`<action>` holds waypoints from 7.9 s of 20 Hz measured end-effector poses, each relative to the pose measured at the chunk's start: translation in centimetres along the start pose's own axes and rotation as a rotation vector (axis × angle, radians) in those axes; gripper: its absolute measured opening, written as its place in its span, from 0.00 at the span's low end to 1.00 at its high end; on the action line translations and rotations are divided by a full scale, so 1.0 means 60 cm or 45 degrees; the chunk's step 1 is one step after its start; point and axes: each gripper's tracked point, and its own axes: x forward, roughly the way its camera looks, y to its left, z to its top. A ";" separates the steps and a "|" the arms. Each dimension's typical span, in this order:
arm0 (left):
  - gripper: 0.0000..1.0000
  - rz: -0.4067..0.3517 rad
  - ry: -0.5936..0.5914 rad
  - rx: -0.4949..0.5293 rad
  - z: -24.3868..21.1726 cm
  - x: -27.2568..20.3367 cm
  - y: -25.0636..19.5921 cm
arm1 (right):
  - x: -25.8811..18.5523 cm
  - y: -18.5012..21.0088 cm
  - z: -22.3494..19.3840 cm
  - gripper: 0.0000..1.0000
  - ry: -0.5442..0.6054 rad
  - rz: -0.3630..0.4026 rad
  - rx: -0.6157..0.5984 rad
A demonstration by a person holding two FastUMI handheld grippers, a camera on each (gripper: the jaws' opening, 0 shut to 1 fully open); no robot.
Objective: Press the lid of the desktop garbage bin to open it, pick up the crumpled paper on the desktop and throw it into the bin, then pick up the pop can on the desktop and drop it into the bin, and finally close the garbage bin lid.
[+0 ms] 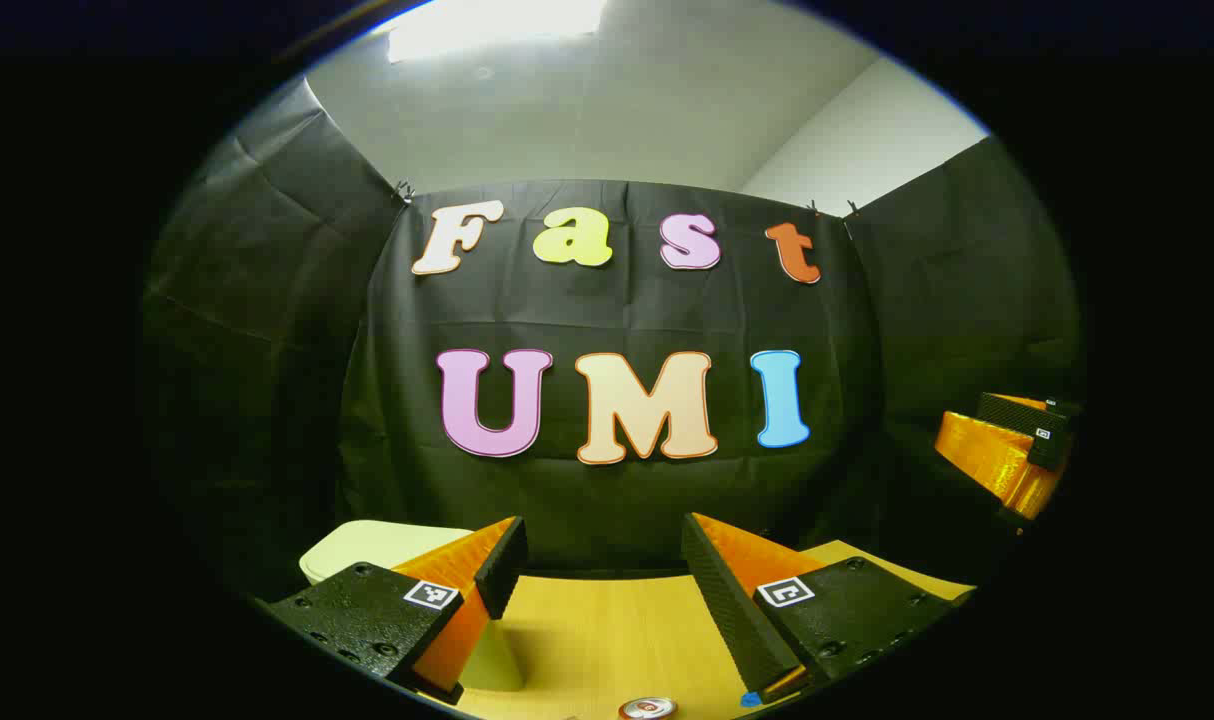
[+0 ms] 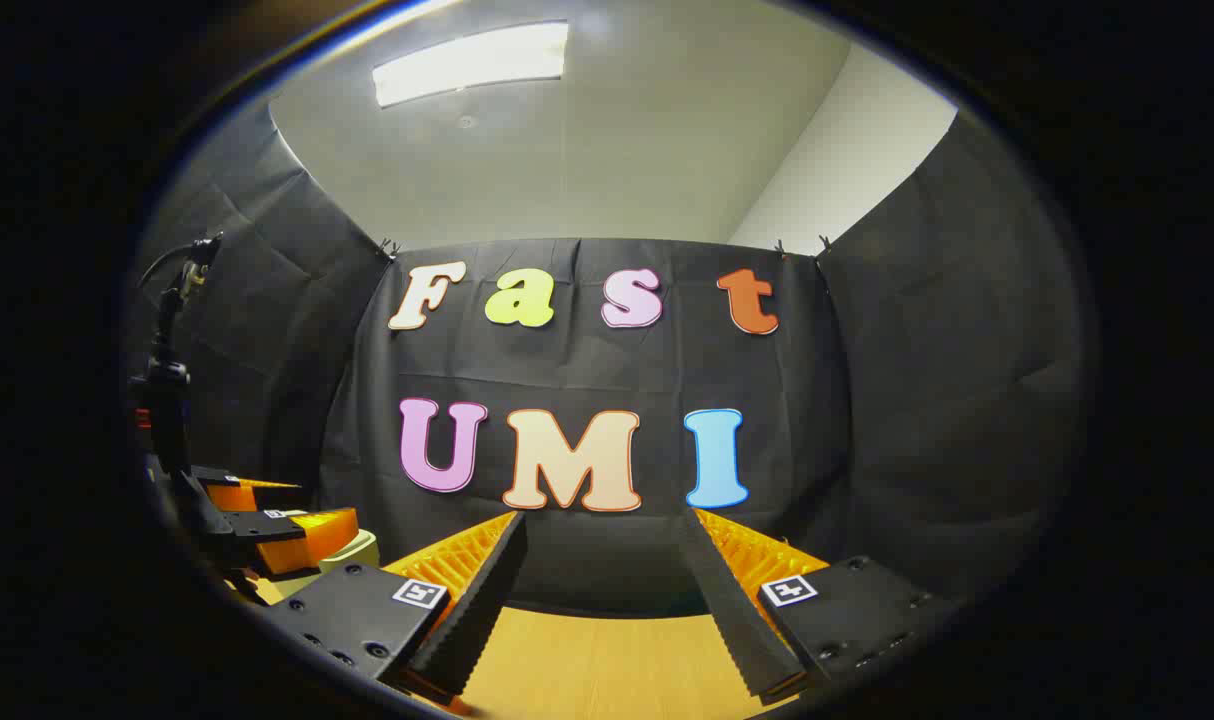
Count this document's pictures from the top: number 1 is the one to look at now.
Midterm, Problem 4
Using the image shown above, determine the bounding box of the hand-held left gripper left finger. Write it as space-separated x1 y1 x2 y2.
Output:
267 516 528 706

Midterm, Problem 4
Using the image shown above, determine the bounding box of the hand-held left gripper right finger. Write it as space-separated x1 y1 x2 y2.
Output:
681 512 954 703

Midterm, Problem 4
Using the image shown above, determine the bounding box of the pale green desktop garbage bin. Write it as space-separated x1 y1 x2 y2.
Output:
299 519 528 693

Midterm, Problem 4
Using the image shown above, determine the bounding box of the wooden desktop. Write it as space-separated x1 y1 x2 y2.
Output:
407 540 976 720

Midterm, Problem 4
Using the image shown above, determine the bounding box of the black backdrop cloth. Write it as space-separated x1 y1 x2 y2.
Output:
142 75 1083 601

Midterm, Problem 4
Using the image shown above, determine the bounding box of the ceiling light panel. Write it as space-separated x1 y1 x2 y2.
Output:
387 0 608 63

